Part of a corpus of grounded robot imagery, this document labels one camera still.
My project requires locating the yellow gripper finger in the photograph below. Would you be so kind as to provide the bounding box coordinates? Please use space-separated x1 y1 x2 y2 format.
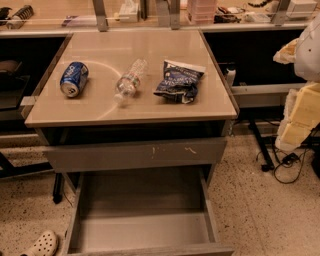
273 39 298 64
275 82 320 151

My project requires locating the dark blue chip bag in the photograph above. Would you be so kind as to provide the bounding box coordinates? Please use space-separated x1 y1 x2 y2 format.
153 60 206 104

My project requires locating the clear plastic water bottle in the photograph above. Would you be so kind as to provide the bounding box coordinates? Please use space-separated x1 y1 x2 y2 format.
114 59 148 104

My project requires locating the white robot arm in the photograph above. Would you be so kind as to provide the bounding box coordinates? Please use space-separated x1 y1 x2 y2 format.
273 15 320 151

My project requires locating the closed grey top drawer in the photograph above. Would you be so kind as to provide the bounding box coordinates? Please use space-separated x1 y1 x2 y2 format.
44 137 226 172

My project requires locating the grey drawer cabinet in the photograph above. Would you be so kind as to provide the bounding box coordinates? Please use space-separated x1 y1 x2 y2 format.
21 29 240 208

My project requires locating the open grey middle drawer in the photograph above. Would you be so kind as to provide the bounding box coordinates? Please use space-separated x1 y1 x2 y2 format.
62 166 234 256

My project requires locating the white device top right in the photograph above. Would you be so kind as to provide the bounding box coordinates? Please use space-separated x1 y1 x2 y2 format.
286 0 317 19

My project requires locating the black table leg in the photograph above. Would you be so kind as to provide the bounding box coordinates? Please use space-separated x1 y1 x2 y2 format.
249 118 274 172

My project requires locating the pink stacked box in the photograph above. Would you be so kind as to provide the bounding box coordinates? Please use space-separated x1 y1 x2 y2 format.
187 0 217 25

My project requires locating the white box on shelf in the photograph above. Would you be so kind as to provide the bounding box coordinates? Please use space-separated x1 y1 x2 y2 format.
119 0 139 23

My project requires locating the blue soda can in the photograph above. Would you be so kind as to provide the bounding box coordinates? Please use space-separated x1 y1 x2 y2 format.
60 62 89 98

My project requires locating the black spiral brush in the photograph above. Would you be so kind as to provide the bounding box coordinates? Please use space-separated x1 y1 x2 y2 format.
6 5 34 30

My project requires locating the white perforated clog shoe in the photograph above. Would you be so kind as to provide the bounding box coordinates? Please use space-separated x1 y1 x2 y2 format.
19 230 58 256

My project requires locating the black power adapter with cables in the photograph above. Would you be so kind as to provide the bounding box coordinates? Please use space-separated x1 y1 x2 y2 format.
261 149 308 185

